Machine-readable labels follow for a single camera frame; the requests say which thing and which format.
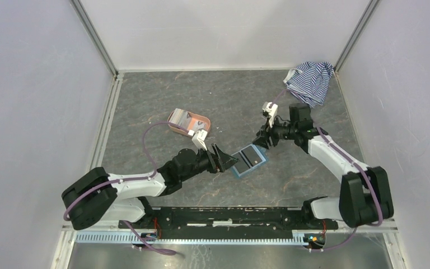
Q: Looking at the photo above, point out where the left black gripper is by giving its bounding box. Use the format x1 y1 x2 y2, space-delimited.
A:
180 142 240 182

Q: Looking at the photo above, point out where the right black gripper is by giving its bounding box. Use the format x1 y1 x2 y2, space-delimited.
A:
252 115 297 150

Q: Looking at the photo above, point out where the black credit card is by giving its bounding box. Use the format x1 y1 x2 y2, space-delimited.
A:
241 145 266 167
233 152 250 176

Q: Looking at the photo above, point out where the teal card holder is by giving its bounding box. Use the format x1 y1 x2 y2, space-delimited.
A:
231 144 268 178

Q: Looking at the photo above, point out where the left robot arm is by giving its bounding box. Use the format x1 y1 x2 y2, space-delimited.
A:
61 144 239 230

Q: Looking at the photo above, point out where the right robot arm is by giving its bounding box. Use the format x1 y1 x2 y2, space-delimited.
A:
253 102 394 229

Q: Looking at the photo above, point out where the white VIP card in tray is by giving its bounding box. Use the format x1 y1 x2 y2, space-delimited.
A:
191 120 208 132

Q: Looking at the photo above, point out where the stack of credit cards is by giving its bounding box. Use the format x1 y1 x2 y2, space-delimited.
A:
168 108 192 129

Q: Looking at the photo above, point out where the pink oval tray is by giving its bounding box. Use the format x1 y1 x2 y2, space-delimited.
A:
167 108 211 137

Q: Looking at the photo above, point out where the blue striped cloth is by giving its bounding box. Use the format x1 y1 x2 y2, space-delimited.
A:
283 62 335 108

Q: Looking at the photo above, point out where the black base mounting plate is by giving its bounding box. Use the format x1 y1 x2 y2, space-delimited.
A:
130 207 339 240

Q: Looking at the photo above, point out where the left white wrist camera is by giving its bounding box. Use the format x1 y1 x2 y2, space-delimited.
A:
188 129 208 151

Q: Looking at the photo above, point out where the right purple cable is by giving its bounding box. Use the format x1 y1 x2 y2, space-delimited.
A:
270 88 384 252

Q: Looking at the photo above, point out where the purple cable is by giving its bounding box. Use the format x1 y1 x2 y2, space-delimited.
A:
270 88 384 252
63 122 195 221

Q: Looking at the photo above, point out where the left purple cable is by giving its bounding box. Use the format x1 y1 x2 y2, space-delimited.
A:
63 122 195 221

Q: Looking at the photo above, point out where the aluminium frame rail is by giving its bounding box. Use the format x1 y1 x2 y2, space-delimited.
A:
52 207 406 268

